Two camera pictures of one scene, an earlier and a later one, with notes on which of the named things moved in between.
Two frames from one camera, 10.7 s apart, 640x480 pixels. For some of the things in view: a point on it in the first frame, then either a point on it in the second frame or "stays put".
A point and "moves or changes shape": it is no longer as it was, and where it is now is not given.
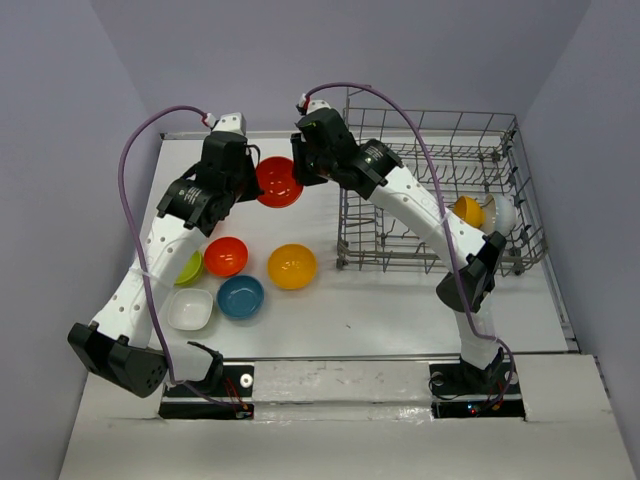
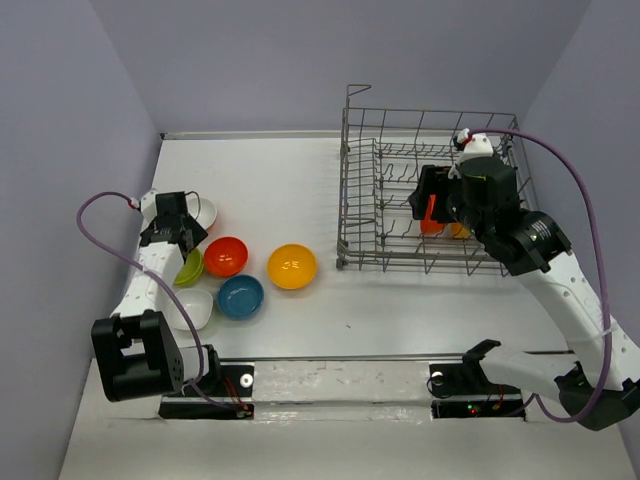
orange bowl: (226, 256) stays put
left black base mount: (232, 398) stays put
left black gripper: (253, 191) to (198, 235)
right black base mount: (460, 390) stays put
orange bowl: (276, 176) moves or changes shape
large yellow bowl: (291, 267) stays put
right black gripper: (303, 174) to (434, 179)
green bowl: (191, 270) stays put
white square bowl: (190, 309) stays put
